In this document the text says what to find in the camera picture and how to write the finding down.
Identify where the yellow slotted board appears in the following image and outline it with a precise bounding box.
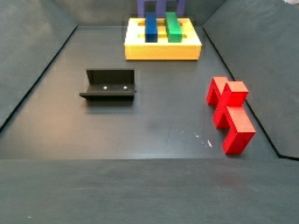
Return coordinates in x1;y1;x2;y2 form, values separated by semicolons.
124;18;202;60

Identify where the purple comb-shaped block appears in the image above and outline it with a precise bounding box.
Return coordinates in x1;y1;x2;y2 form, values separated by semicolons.
136;0;186;18

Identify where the green long bar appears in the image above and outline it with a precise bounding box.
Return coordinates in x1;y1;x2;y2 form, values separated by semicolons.
164;12;183;43

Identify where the black angle bracket fixture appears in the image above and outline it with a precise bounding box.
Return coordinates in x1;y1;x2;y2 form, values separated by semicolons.
79;68;136;99

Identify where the red comb-shaped block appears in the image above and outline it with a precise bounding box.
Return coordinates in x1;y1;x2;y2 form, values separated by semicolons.
207;77;256;155

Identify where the blue long bar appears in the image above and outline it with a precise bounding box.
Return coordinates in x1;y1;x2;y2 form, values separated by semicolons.
144;12;158;43

